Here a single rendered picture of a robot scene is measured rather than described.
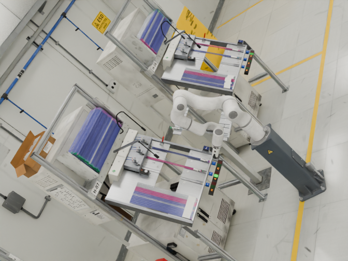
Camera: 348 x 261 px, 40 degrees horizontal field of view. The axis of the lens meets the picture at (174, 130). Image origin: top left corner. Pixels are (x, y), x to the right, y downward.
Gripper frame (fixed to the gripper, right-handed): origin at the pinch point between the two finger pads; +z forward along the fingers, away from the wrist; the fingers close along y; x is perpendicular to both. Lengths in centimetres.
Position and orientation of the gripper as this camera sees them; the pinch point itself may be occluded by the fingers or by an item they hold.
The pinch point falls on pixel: (215, 156)
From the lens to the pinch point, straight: 393.0
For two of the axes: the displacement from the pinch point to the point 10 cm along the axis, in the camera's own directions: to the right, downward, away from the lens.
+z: -0.2, 6.3, 7.7
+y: 2.9, -7.4, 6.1
